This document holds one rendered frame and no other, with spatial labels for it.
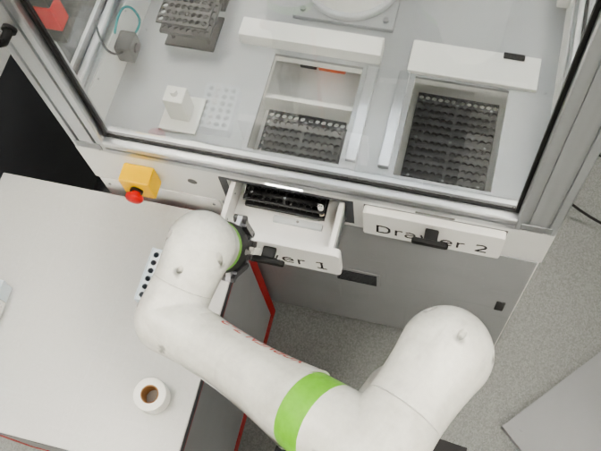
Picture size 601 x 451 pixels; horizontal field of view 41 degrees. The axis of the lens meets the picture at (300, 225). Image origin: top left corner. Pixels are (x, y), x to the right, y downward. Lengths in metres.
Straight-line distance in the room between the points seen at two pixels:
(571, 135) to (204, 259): 0.59
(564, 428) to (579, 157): 1.27
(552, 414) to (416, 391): 1.50
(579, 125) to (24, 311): 1.24
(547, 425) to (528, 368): 0.18
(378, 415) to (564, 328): 1.64
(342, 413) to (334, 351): 1.50
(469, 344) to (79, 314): 1.05
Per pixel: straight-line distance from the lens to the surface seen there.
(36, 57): 1.52
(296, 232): 1.74
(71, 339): 1.85
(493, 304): 2.08
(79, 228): 1.94
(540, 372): 2.54
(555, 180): 1.43
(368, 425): 1.00
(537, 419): 2.48
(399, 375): 1.02
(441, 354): 1.02
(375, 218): 1.67
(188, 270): 1.24
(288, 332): 2.54
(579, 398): 2.51
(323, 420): 1.02
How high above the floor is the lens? 2.43
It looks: 66 degrees down
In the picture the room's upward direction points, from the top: 12 degrees counter-clockwise
